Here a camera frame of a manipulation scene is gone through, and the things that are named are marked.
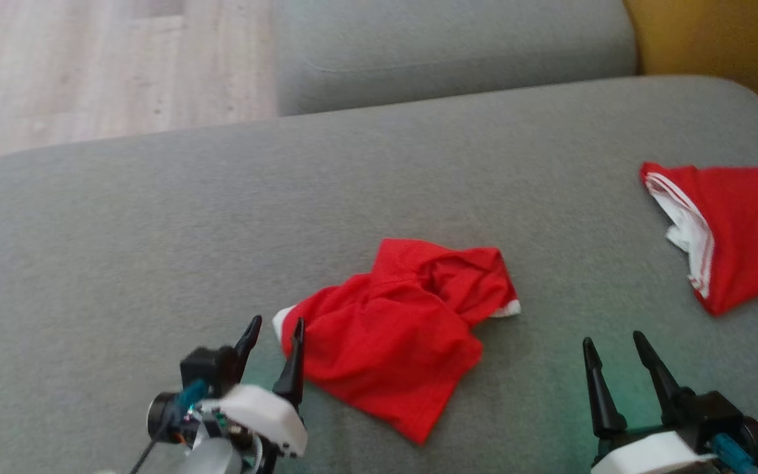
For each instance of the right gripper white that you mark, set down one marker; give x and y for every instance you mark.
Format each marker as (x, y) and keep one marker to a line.
(649, 457)

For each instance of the large grey sofa seat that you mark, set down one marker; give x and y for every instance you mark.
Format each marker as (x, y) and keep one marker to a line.
(155, 263)

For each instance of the red basketball jersey white sleeves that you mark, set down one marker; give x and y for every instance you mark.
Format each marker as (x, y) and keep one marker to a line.
(754, 230)

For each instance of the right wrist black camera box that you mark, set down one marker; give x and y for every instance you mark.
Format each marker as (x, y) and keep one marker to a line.
(711, 415)

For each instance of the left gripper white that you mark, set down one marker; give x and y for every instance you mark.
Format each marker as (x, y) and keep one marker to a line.
(267, 415)

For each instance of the red shorts white hem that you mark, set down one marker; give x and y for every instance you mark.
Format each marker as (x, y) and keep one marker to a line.
(385, 342)

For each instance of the small grey sofa cushion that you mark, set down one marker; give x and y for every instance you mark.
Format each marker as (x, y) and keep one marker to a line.
(451, 52)

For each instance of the yellow sofa backrest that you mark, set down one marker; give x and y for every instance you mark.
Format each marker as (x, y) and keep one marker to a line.
(714, 46)

